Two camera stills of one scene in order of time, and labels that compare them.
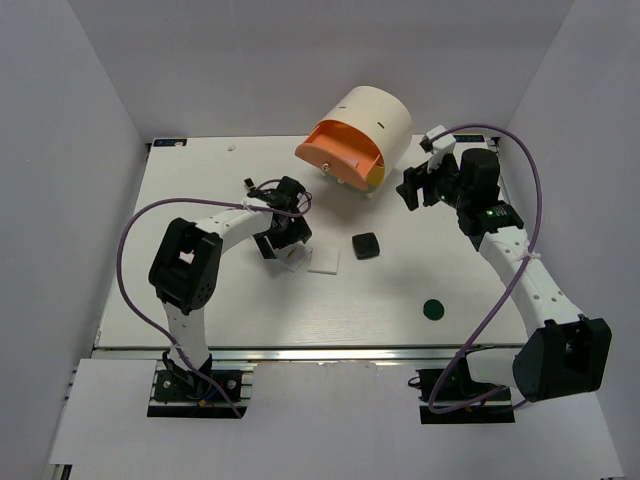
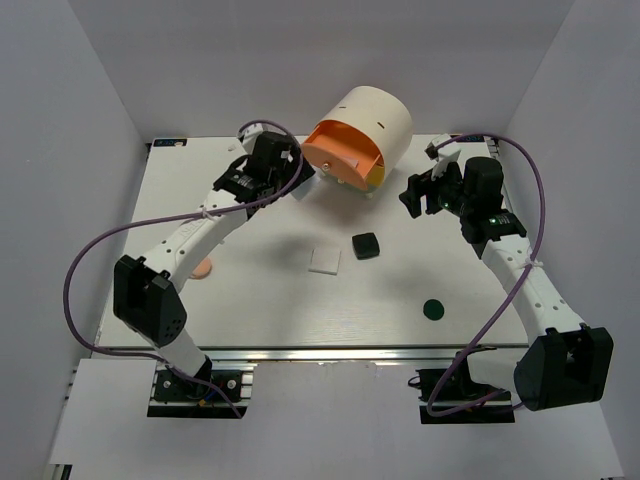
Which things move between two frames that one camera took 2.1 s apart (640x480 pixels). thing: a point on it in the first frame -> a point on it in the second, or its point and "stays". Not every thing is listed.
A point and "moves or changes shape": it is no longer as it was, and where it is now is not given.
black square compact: x=365 y=245 stays
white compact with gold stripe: x=295 y=256 moves or changes shape
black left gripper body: x=293 y=231 -> x=283 y=176
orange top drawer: x=342 y=150 stays
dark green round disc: x=433 y=309 stays
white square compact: x=324 y=260 stays
